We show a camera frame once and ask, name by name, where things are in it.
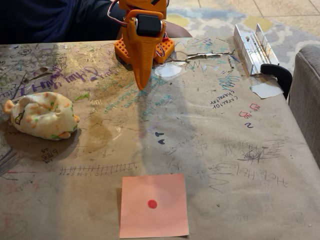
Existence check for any patterned plush toy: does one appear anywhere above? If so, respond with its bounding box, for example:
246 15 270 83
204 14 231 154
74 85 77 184
2 91 81 141

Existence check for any orange robot arm with base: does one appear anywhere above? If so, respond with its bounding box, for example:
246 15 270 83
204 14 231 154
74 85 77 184
114 0 175 65

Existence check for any person's bare forearm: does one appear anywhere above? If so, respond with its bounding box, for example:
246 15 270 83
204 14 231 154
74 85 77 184
164 20 193 39

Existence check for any grey yellow patterned rug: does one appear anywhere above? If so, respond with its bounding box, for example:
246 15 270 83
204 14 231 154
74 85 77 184
164 6 320 76

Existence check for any person in dark navy clothes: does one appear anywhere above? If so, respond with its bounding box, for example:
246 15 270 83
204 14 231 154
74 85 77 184
0 0 126 45

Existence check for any scribbled brown paper table cover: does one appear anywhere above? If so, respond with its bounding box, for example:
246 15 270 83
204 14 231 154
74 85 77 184
0 36 320 240

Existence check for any white tape piece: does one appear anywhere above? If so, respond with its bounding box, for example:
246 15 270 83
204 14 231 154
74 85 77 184
249 82 285 99

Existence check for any pink square sticky note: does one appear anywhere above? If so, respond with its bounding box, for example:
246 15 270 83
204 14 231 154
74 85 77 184
119 173 190 239

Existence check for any grey sofa armrest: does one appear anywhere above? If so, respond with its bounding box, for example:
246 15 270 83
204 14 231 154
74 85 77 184
288 44 320 169

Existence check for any red white servo cable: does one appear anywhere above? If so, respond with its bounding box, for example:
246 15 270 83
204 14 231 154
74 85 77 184
107 0 127 28
154 43 166 59

